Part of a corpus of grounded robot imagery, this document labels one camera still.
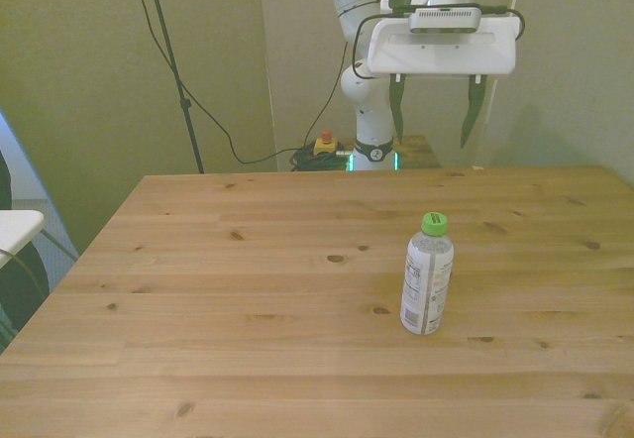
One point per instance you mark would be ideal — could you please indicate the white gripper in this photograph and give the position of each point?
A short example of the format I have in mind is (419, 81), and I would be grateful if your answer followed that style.
(446, 54)

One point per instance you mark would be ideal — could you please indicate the white water bottle green cap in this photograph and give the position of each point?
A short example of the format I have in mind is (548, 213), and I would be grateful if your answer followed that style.
(421, 289)

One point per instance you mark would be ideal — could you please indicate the small wooden robot base table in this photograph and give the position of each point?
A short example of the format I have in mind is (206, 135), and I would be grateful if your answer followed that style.
(421, 153)

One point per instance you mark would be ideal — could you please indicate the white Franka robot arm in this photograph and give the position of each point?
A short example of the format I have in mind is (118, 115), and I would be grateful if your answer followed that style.
(371, 111)

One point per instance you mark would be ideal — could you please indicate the yellow emergency stop button box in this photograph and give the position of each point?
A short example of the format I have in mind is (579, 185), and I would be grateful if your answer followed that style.
(326, 146)

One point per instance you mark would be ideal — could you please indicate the beige partition panel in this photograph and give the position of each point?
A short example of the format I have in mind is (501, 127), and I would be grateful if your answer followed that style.
(297, 61)

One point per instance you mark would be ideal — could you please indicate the white flat board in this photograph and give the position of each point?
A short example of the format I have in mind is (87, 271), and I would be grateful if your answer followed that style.
(17, 230)

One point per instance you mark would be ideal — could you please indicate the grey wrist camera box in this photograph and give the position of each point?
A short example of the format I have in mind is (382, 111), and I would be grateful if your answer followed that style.
(443, 18)

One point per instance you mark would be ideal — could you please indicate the black camera tripod pole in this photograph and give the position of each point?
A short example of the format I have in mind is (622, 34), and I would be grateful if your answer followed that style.
(173, 61)

